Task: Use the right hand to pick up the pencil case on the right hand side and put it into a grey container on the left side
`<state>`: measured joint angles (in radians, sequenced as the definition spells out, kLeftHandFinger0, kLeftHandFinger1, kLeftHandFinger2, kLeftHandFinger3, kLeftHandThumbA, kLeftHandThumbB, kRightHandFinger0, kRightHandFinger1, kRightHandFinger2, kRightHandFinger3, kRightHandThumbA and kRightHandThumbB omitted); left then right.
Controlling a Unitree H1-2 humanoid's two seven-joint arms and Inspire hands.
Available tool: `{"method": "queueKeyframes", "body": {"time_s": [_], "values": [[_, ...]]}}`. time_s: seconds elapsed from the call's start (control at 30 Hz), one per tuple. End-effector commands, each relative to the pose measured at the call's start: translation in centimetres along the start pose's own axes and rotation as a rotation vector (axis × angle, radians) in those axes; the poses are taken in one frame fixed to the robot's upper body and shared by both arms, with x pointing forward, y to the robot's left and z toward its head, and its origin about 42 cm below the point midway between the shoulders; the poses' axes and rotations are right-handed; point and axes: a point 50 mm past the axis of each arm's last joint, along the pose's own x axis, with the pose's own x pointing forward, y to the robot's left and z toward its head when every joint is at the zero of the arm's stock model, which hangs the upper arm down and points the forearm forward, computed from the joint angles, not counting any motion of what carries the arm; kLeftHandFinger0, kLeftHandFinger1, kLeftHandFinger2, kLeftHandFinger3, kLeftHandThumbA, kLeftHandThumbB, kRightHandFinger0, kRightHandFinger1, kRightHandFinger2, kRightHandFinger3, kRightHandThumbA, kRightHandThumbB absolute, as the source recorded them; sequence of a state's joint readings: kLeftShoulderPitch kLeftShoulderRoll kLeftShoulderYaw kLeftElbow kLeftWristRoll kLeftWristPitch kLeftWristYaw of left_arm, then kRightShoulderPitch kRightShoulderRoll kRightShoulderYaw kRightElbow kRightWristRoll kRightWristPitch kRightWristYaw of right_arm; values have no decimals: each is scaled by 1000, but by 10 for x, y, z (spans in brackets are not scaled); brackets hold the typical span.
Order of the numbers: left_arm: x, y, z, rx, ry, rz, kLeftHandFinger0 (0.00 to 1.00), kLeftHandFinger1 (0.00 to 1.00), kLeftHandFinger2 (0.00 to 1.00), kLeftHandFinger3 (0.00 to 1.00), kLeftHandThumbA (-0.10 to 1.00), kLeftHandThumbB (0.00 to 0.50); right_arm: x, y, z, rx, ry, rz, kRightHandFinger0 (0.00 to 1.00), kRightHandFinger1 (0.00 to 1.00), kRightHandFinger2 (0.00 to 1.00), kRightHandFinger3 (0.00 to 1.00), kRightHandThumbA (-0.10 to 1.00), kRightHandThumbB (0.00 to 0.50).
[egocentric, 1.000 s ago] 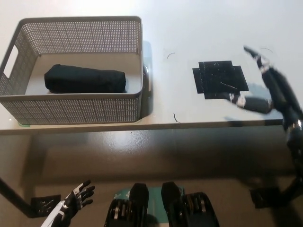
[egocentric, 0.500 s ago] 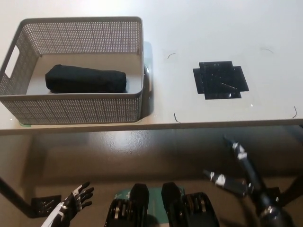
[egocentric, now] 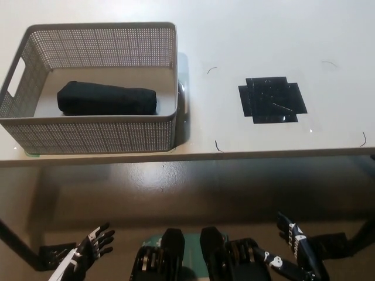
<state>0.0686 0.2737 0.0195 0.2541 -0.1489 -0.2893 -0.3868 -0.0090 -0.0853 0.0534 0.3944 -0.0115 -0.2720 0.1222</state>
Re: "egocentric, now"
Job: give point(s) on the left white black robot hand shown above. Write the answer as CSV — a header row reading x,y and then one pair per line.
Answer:
x,y
93,243

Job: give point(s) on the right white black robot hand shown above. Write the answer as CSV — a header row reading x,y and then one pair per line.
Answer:
x,y
301,248

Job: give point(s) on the black fabric pencil case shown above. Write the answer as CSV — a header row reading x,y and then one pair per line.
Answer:
x,y
108,98

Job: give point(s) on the grey perforated plastic basket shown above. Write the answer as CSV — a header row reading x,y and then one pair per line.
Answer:
x,y
88,137

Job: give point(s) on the green tape strip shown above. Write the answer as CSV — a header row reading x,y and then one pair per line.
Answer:
x,y
32,153

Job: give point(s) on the black tape patch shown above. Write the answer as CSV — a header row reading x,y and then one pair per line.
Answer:
x,y
272,99

